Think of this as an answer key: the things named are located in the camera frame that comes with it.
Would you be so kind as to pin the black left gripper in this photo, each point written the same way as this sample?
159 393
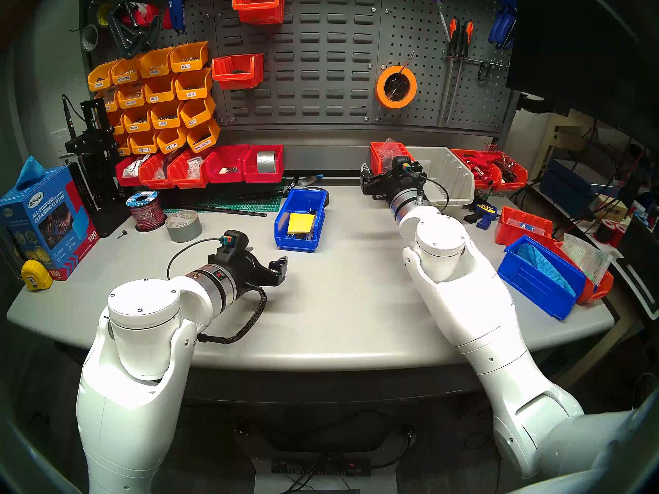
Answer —
247 271

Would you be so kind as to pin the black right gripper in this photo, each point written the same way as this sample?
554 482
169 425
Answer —
396 184

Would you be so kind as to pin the small red parts bin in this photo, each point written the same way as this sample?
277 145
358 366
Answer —
378 161

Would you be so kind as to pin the blue bin with hand tools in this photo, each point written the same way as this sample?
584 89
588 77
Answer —
298 243

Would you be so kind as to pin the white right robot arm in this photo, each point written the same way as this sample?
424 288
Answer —
463 302

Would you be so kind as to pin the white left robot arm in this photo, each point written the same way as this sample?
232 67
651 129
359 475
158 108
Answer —
134 395

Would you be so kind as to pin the red hand tool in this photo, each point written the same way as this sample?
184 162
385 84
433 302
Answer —
478 168

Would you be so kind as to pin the red bin with red tool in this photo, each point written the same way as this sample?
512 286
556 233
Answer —
489 181

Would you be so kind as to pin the clear plastic parts bag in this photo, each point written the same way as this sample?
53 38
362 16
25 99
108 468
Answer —
389 149

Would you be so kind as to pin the black tape roll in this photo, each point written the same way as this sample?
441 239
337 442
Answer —
326 194

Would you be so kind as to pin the yellow notepad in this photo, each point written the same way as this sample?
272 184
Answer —
301 223

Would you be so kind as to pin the green cutting mat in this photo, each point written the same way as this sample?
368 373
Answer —
257 206

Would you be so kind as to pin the black pen blue tip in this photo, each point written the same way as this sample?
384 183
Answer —
309 179

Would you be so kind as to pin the long black rod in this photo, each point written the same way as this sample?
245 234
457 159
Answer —
231 211

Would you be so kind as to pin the orange tape roll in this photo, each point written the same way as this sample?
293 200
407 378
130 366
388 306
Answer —
396 105

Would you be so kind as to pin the black Marks-A-Lot marker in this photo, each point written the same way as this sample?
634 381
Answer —
290 185

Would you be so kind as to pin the grey pegboard with screwdrivers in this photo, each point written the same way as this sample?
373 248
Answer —
430 115

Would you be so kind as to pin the large white plastic bin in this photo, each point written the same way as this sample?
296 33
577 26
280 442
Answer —
455 187

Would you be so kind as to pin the orange-red plastic storage bin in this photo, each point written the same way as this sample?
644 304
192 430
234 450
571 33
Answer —
152 181
180 181

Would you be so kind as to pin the clear bag of screws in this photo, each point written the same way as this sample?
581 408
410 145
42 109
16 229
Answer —
194 168

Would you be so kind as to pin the metal peg hook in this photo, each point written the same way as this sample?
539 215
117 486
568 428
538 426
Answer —
410 59

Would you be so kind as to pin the blue yellow bar clamp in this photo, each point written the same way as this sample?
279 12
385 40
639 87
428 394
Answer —
484 211

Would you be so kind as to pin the yellow bin labelled M4-0.7X6 HEX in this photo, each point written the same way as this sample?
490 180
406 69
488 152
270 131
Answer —
203 138

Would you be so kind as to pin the yellow bin labelled M2.5-5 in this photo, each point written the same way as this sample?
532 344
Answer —
171 144

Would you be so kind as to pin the red bin with blue label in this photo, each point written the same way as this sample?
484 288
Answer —
509 234

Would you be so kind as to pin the red louvre-hung bin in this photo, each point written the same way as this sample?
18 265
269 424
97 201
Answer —
260 13
238 80

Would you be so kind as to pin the yellow bin labelled M3-6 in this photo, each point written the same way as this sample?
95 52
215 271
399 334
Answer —
196 117

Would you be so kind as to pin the white plastic bag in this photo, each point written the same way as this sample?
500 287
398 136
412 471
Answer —
135 168

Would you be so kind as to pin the red bin with white bag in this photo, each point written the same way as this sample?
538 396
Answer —
121 180

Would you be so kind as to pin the yellow bin labelled M2.5-6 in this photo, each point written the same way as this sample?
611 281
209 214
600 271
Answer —
142 146

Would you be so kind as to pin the yellow bin labelled M3-8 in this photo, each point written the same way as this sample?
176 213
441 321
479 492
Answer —
166 119

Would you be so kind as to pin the yellow screw bin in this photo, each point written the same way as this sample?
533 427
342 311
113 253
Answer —
123 146
117 123
99 77
110 101

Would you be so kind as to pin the yellow bin labelled M3-4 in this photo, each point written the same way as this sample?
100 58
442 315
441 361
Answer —
193 90

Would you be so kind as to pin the yellow bin labelled M3-12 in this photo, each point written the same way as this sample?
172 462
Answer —
136 123

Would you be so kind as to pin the yellow bin labelled M4-6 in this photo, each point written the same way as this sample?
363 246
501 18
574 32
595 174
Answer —
159 94

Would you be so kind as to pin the blue spring clamps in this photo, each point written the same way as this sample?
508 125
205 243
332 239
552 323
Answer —
502 23

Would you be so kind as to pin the folded blue cloth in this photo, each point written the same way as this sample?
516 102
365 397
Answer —
545 265

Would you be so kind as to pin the dark blue crate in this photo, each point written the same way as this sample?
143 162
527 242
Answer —
569 187

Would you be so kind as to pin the blue bin with cloth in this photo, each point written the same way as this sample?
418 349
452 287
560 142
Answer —
535 287

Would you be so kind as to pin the yellow bin labelled M3X6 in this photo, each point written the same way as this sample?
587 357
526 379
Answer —
189 62

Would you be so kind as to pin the black power strip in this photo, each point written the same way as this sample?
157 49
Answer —
319 467

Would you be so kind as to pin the blue cleaning cloths box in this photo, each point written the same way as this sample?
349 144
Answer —
46 217

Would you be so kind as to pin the yellow tape measure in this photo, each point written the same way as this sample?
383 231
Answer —
36 277

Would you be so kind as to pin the grey pegboard with yellow bins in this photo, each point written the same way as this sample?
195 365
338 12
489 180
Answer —
198 17

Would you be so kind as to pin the yellow bin labelled M3X8 BAD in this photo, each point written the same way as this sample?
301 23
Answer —
124 73

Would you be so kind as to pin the white paper packet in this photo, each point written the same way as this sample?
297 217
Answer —
587 256

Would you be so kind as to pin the blue cloth in dispenser box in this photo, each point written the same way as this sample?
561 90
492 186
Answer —
30 173

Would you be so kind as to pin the brown cardboard box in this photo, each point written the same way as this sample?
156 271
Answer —
612 210

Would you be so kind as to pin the black monitor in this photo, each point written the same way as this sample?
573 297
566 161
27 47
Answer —
587 45

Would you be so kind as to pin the black grey vise clamp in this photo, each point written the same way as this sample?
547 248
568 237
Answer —
128 39

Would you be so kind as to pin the orange-red bin with paper packet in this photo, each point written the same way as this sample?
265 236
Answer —
600 292

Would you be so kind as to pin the red white tape roll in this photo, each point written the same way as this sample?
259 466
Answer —
141 13

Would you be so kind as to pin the grey hanging tape roll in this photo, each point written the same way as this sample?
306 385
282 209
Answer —
82 37

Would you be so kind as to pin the yellow hanging tape roll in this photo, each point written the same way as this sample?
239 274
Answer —
100 14

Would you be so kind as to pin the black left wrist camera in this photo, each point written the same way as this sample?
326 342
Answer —
232 243

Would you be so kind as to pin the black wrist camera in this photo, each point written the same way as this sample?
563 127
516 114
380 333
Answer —
402 164
232 243

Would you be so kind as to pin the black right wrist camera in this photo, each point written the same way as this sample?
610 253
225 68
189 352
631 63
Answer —
402 164

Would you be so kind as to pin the grey duct tape roll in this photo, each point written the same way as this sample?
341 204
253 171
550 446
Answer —
184 233

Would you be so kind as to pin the grey louvred wall panel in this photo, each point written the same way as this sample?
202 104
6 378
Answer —
322 60

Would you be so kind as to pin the metal tool holder rail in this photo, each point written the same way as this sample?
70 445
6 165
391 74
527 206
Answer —
476 62

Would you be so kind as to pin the black metal frame stand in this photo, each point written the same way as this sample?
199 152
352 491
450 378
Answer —
98 153

